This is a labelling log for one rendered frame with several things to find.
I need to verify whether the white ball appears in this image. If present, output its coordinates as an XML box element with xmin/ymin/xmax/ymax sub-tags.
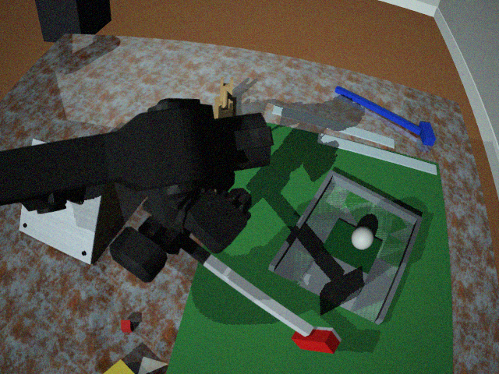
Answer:
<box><xmin>351</xmin><ymin>226</ymin><xmax>373</xmax><ymax>250</ymax></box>

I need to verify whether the small red cube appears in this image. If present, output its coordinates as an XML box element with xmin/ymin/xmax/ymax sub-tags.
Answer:
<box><xmin>121</xmin><ymin>320</ymin><xmax>133</xmax><ymax>333</ymax></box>

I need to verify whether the green mat with square cut-out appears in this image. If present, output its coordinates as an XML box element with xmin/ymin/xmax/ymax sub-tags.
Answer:
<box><xmin>166</xmin><ymin>123</ymin><xmax>453</xmax><ymax>374</ymax></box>

